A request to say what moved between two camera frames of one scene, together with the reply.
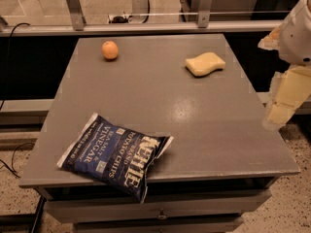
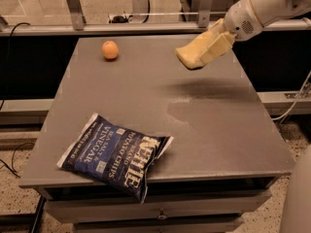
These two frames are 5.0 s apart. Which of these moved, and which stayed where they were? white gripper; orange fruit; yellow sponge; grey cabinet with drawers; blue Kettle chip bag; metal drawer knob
Moved: yellow sponge; white gripper
Stayed: blue Kettle chip bag; orange fruit; metal drawer knob; grey cabinet with drawers
